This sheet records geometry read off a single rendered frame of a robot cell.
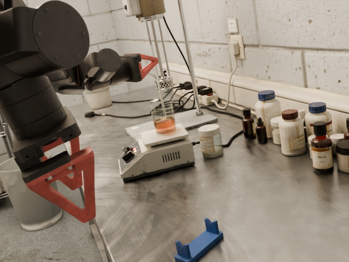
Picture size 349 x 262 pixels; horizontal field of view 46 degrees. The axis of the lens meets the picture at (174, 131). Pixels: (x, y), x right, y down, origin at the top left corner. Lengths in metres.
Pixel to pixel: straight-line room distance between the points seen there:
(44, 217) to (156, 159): 1.71
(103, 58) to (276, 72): 0.64
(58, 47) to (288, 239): 0.52
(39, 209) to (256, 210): 1.98
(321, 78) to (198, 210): 0.53
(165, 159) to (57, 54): 0.74
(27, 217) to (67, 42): 2.38
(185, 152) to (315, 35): 0.47
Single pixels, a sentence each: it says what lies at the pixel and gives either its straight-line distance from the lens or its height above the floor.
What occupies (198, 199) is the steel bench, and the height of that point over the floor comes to 0.75.
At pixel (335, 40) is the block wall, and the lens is 1.12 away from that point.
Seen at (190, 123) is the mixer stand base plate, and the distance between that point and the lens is 1.42.
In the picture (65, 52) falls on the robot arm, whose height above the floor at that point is 1.14.
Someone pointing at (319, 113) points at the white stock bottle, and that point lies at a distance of 1.05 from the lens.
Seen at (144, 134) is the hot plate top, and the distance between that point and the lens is 1.13.
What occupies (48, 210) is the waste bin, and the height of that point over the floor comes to 0.11.
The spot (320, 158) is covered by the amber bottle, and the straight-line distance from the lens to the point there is 0.95.
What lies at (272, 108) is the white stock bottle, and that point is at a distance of 1.17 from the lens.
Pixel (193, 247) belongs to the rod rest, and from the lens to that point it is 0.74.
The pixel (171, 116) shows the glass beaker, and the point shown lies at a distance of 1.09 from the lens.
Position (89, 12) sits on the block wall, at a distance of 3.43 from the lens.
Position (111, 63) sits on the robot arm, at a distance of 0.92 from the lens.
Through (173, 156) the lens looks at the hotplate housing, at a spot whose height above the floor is 0.79.
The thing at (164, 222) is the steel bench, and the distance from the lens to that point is 0.85.
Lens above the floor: 1.16
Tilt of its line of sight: 17 degrees down
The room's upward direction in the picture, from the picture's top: 11 degrees counter-clockwise
